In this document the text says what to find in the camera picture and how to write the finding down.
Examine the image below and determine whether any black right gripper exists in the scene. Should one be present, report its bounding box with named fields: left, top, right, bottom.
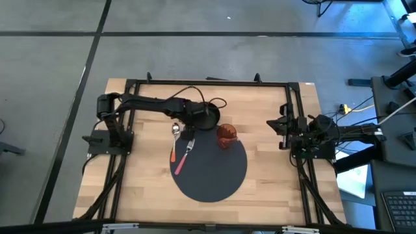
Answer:
left=266, top=103, right=308, bottom=151

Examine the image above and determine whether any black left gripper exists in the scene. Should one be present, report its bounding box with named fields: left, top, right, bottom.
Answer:
left=179, top=101, right=211, bottom=142

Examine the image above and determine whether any black bowl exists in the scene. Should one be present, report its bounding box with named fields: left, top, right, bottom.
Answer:
left=190, top=101, right=222, bottom=131

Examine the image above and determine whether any spoon with orange handle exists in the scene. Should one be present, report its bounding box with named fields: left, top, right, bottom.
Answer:
left=170, top=122, right=181, bottom=163

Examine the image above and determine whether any orange translucent cup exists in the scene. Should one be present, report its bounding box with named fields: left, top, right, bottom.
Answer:
left=216, top=123, right=239, bottom=151

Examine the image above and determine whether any fork with pink handle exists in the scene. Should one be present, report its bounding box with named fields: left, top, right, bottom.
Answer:
left=174, top=138, right=196, bottom=176

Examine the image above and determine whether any dark round woven placemat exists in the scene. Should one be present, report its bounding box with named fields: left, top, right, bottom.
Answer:
left=169, top=125, right=248, bottom=203

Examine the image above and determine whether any black desk beam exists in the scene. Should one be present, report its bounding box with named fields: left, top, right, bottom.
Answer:
left=331, top=144, right=384, bottom=174

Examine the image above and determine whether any white box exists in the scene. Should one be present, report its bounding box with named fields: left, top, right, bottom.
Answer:
left=335, top=149, right=371, bottom=200

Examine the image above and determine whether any black crossbar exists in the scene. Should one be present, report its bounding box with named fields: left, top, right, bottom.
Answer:
left=0, top=219, right=416, bottom=234

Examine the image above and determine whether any small black desk object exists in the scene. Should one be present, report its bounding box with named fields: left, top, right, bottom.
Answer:
left=385, top=101, right=403, bottom=115

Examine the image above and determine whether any grey side desk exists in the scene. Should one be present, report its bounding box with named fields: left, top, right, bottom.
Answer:
left=369, top=75, right=416, bottom=232

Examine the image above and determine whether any black chair base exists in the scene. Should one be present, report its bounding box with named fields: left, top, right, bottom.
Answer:
left=302, top=0, right=384, bottom=18

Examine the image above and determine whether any black triangular desk object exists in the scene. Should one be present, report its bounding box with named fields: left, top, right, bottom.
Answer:
left=398, top=127, right=416, bottom=151

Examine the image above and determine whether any black pole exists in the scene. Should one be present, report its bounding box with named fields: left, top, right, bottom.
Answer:
left=348, top=59, right=416, bottom=89

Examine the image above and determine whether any black keyboard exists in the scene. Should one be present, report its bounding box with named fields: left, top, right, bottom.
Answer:
left=380, top=190, right=416, bottom=233

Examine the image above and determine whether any white metal stand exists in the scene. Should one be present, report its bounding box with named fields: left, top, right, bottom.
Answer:
left=382, top=0, right=416, bottom=49

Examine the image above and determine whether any grey chair base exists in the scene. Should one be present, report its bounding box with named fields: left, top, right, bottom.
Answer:
left=0, top=118, right=26, bottom=157

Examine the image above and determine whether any black metal table frame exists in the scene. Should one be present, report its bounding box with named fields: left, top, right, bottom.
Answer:
left=73, top=71, right=354, bottom=228

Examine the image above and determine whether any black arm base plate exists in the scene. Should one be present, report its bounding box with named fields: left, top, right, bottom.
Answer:
left=290, top=139, right=336, bottom=161
left=81, top=129, right=135, bottom=156

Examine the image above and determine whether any silver bracket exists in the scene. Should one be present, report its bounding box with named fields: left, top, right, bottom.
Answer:
left=101, top=222, right=140, bottom=233
left=281, top=226, right=321, bottom=234

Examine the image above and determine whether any white cable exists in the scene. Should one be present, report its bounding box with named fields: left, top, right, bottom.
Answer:
left=370, top=96, right=416, bottom=131

